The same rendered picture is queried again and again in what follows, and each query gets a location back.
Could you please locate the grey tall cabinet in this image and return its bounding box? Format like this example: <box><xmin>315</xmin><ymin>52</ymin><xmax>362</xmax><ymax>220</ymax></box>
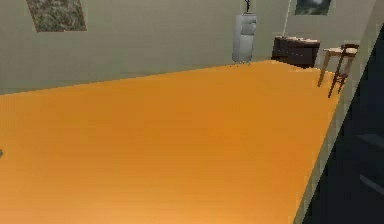
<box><xmin>231</xmin><ymin>12</ymin><xmax>258</xmax><ymax>65</ymax></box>

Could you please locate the dark brown chest of drawers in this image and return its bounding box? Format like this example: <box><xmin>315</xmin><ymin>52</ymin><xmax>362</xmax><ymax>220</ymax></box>
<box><xmin>271</xmin><ymin>35</ymin><xmax>321</xmax><ymax>69</ymax></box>

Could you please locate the light wooden table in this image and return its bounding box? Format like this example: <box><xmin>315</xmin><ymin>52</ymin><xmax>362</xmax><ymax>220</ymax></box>
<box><xmin>316</xmin><ymin>46</ymin><xmax>358</xmax><ymax>88</ymax></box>

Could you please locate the dark red wooden chair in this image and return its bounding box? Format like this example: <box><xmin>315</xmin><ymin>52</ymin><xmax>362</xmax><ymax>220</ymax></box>
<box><xmin>327</xmin><ymin>43</ymin><xmax>360</xmax><ymax>99</ymax></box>

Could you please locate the dark blue-black room door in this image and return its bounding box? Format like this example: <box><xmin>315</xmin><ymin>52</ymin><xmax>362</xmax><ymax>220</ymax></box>
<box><xmin>301</xmin><ymin>23</ymin><xmax>384</xmax><ymax>224</ymax></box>

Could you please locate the dark framed wall picture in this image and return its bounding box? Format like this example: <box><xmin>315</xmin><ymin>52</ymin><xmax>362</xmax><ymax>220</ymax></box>
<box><xmin>294</xmin><ymin>0</ymin><xmax>333</xmax><ymax>17</ymax></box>

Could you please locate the grey-green framed wall picture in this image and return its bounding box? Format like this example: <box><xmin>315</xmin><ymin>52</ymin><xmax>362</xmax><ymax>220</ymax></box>
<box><xmin>25</xmin><ymin>0</ymin><xmax>88</xmax><ymax>33</ymax></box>

